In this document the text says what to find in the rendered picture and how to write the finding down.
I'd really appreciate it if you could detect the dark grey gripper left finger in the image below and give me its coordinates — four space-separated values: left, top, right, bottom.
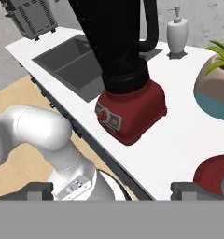
0 181 54 202

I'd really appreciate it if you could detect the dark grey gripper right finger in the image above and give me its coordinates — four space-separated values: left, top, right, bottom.
170 181 224 202

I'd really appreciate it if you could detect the red blender with black jar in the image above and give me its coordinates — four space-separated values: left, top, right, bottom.
66 0 169 147

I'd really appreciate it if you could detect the dark cupboard run under worktop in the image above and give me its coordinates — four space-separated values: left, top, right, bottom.
18 61 155 201

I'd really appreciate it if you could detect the green plant in round pot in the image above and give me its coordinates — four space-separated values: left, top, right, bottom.
192 39 224 122

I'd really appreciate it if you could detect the grey recessed sink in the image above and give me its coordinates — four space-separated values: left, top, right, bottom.
31 33 163 104

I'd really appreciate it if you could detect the white soap dispenser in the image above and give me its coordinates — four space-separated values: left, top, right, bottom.
165 6 189 60

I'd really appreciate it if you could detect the grey perforated metal appliance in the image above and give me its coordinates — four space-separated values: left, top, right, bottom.
0 0 59 42

